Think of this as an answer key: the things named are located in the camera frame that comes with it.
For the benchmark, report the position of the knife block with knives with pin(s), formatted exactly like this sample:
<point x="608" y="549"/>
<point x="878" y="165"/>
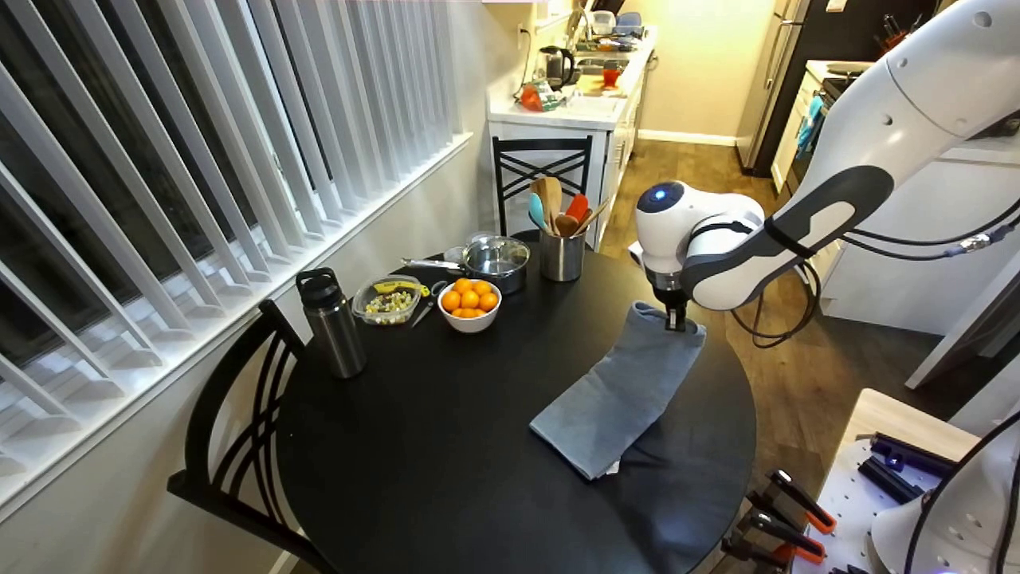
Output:
<point x="890" y="34"/>

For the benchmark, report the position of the glass pot lid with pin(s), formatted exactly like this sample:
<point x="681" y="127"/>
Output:
<point x="495" y="251"/>

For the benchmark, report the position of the stainless steel refrigerator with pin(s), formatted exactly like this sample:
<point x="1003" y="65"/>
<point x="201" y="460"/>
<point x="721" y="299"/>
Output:
<point x="770" y="82"/>

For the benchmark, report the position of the white vertical blinds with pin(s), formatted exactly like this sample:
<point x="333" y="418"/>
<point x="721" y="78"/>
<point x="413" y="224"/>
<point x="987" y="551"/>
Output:
<point x="193" y="170"/>

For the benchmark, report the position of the red cup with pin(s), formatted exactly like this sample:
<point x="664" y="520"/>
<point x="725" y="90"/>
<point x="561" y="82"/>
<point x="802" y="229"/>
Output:
<point x="608" y="78"/>

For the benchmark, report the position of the black clamp orange tip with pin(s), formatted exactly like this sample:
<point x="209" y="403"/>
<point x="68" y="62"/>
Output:
<point x="786" y="534"/>
<point x="802" y="497"/>

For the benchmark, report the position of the white stove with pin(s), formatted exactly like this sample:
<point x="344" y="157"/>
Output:
<point x="791" y="137"/>

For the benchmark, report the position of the blue towel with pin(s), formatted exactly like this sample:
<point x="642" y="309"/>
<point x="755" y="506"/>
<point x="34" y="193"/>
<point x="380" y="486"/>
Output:
<point x="623" y="394"/>

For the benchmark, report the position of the steel utensil cup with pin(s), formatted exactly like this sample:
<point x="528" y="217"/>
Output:
<point x="559" y="258"/>

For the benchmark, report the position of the teal hanging towel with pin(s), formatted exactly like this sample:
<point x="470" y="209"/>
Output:
<point x="809" y="127"/>

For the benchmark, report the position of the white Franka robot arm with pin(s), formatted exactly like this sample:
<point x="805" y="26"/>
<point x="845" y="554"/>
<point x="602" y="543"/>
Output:
<point x="912" y="95"/>

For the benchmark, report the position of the steel pot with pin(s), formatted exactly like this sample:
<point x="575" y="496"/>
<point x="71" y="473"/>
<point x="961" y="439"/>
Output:
<point x="508" y="277"/>

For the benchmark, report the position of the dark electric kettle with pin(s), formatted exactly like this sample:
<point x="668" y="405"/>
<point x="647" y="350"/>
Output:
<point x="554" y="68"/>

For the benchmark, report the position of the red spatula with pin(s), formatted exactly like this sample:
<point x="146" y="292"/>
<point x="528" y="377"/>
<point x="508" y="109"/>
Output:
<point x="576" y="209"/>

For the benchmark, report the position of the dark blue block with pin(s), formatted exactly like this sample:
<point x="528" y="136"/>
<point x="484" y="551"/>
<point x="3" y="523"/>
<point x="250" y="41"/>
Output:
<point x="908" y="453"/>
<point x="890" y="478"/>

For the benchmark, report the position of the white bowl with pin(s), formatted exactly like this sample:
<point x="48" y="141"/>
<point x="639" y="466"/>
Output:
<point x="470" y="320"/>

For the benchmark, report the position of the steel bowl with food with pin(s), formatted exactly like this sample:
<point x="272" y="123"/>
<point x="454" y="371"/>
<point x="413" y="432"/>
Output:
<point x="385" y="307"/>

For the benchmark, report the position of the steel water bottle black cap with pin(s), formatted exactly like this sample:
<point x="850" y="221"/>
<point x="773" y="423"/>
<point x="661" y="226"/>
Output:
<point x="334" y="329"/>

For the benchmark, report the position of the white counter cabinet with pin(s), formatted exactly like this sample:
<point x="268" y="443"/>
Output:
<point x="561" y="115"/>

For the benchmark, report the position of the wooden spoon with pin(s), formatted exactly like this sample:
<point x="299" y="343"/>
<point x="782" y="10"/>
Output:
<point x="550" y="196"/>

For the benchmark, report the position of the orange fruit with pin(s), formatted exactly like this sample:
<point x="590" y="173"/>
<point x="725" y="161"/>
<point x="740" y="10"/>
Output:
<point x="470" y="299"/>
<point x="483" y="289"/>
<point x="449" y="299"/>
<point x="463" y="284"/>

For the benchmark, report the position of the white perforated board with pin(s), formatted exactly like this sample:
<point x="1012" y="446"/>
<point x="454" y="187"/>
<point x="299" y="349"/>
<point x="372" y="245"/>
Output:
<point x="850" y="497"/>

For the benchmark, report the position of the black curved-back chair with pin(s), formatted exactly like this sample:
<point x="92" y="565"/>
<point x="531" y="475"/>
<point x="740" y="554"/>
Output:
<point x="228" y="425"/>

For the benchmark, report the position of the black cross-back chair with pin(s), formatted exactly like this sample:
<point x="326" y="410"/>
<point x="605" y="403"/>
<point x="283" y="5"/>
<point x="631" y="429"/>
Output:
<point x="542" y="176"/>

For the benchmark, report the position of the yellow banana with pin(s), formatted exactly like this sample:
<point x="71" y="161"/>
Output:
<point x="403" y="284"/>

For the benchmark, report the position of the blue spatula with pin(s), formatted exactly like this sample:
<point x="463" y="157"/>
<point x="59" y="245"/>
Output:
<point x="535" y="211"/>

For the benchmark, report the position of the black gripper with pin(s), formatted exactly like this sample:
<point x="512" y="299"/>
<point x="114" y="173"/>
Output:
<point x="671" y="289"/>

